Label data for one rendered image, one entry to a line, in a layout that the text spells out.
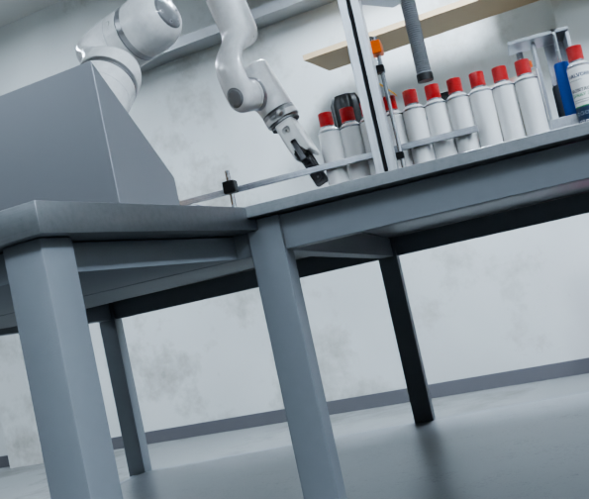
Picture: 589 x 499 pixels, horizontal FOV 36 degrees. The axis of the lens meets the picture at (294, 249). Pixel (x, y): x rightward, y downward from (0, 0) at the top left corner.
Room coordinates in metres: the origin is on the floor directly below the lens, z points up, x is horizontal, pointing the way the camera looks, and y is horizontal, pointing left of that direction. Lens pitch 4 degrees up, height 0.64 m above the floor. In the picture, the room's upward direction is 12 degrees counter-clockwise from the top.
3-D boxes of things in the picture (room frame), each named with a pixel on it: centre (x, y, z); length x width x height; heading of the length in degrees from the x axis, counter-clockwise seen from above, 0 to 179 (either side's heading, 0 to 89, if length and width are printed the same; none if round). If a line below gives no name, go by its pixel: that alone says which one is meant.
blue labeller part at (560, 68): (2.04, -0.68, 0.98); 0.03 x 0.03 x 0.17
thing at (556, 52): (2.10, -0.66, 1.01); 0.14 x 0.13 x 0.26; 76
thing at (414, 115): (2.08, -0.34, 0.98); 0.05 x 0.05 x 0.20
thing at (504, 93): (2.04, -0.54, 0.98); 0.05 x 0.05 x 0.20
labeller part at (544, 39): (2.10, -0.66, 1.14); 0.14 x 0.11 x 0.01; 76
